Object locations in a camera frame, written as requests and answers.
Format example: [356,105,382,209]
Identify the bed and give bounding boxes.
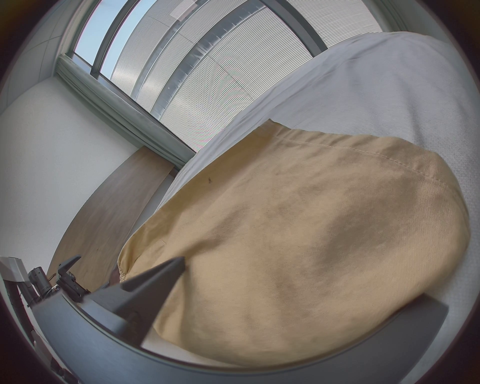
[47,31,480,367]

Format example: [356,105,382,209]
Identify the window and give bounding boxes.
[71,0,391,151]

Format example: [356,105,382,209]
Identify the tan shorts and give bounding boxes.
[118,119,472,369]

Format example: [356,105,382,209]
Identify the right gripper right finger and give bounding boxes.
[80,256,187,346]

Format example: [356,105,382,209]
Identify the blue-green curtain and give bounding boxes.
[377,0,425,35]
[55,54,196,168]

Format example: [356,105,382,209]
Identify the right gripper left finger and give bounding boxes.
[57,255,83,276]

